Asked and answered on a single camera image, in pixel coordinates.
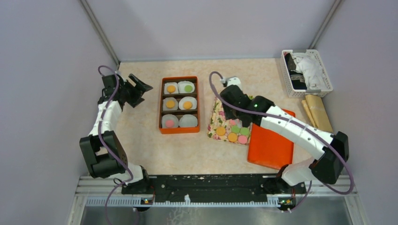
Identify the black item in basket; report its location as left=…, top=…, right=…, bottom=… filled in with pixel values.
left=284, top=53, right=307, bottom=90

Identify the orange compartment box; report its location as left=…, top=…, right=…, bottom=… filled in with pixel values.
left=158, top=76, right=200, bottom=134

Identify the orange cookie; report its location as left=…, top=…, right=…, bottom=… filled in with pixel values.
left=183, top=101, right=193, bottom=110
left=227, top=133, right=238, bottom=143
left=216, top=127, right=226, bottom=136
left=165, top=100, right=176, bottom=109
left=166, top=85, right=177, bottom=94

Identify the aluminium frame rail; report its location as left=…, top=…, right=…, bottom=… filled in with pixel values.
left=68, top=175, right=369, bottom=225

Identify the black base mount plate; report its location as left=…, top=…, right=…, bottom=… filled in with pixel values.
left=122, top=173, right=306, bottom=210

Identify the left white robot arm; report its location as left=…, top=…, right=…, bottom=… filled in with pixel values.
left=79, top=74, right=153, bottom=194

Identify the floral tray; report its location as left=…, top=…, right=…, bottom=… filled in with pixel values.
left=207, top=98, right=252, bottom=145

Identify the white paper cup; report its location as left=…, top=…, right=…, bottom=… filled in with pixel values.
left=161, top=114, right=179, bottom=128
left=177, top=81, right=195, bottom=94
left=163, top=82, right=179, bottom=95
left=178, top=97, right=197, bottom=110
left=179, top=114, right=198, bottom=128
left=162, top=97, right=178, bottom=111

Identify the white cloth in basket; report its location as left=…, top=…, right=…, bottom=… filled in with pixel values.
left=292, top=52, right=327, bottom=90

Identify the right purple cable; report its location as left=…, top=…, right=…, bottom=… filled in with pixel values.
left=209, top=71, right=355, bottom=213

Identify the pink cookie bottom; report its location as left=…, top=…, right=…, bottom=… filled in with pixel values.
left=237, top=135, right=248, bottom=144

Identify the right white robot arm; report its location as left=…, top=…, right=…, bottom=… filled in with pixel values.
left=215, top=76, right=349, bottom=193

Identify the green cookie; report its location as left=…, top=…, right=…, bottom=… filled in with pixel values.
left=184, top=85, right=194, bottom=93
left=231, top=125, right=240, bottom=134
left=239, top=127, right=250, bottom=136

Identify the orange cookie bottom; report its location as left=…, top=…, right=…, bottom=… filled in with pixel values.
left=227, top=133, right=238, bottom=143

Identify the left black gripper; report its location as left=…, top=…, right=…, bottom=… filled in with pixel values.
left=118, top=74, right=152, bottom=107

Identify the white plastic basket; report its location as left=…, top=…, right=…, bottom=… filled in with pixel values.
left=280, top=50, right=333, bottom=98

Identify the orange box lid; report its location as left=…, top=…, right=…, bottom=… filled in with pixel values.
left=247, top=124, right=294, bottom=170

